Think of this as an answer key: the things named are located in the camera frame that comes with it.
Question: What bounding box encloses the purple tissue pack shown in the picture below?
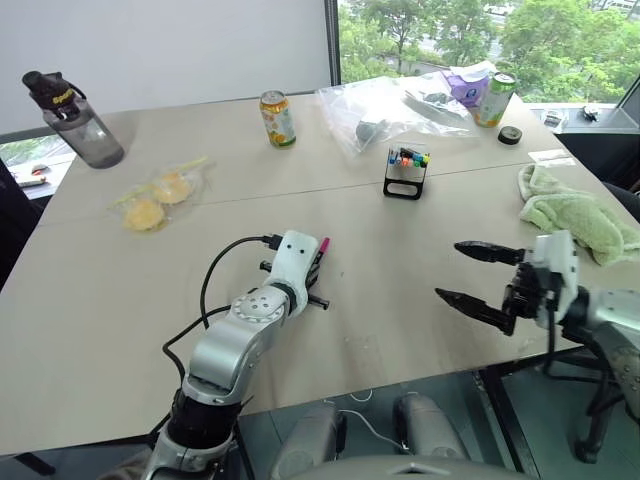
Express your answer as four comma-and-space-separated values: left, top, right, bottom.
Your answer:
439, 60, 497, 109

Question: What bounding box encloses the small clear plastic strip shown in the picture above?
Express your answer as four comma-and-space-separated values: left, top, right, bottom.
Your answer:
528, 149, 574, 163

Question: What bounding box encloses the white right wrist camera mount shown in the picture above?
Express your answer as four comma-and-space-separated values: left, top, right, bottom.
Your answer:
523, 229, 582, 330

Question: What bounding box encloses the grey water bottle black lid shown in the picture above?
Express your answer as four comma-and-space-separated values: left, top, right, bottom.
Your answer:
21, 70, 126, 170

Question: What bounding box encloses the grey robot left leg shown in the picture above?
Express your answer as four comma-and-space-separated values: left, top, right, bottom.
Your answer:
269, 403, 349, 480

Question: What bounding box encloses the yellow bun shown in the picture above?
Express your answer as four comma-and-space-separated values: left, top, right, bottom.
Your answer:
122, 199, 166, 233
151, 170, 193, 205

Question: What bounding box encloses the thin white cable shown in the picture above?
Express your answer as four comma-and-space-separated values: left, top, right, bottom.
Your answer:
323, 391, 402, 447

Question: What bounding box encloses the black stand leg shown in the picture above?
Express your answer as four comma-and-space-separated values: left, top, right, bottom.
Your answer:
573, 349, 627, 465

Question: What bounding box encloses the grey robot leg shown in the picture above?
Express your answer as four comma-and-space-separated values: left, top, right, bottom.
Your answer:
269, 403, 349, 480
393, 393, 472, 459

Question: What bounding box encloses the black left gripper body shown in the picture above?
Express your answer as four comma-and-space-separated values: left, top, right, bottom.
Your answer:
305, 272, 330, 310

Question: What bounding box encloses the pink capped black pen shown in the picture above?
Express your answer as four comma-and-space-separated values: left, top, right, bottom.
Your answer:
307, 237, 332, 289

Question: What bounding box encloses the green towel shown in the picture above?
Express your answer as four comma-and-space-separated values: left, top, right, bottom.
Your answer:
517, 163, 640, 267

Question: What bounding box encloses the black table leg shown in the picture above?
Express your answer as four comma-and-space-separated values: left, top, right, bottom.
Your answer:
472, 368, 542, 480

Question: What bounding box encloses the dark grey bagged object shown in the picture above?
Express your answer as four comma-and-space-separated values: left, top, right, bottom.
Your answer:
355, 119, 387, 147

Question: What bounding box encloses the orange drink can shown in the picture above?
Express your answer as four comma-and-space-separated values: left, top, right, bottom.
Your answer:
258, 89, 298, 150

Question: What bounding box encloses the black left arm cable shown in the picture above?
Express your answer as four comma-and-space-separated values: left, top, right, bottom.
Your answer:
161, 233, 281, 384

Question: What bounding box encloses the black marker holder stand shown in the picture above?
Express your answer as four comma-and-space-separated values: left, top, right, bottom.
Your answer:
382, 142, 433, 202

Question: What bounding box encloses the large clear plastic bag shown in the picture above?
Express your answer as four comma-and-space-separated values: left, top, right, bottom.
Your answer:
315, 74, 477, 161

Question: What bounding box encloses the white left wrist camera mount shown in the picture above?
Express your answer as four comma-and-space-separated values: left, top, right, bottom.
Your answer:
267, 229, 322, 317

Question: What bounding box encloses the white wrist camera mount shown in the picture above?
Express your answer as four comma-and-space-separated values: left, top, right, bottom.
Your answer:
523, 229, 582, 330
267, 229, 322, 317

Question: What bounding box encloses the dark window pillar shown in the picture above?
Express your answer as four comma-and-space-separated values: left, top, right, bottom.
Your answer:
324, 0, 343, 88

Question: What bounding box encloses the green drink can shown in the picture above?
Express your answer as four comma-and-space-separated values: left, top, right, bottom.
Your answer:
471, 72, 518, 129

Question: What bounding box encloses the grey robot right leg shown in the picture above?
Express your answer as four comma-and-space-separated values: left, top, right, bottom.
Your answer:
393, 393, 472, 459

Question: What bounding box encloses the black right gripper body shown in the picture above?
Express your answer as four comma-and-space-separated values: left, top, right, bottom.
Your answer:
502, 259, 555, 324

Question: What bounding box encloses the grey robot torso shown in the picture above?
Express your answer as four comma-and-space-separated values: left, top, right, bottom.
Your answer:
309, 453, 522, 480

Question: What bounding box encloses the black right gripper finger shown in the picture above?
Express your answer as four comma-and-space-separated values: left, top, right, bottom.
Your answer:
453, 240, 527, 266
434, 287, 516, 337

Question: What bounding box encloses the clear bag of buns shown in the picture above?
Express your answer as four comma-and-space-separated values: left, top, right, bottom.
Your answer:
106, 155, 217, 234

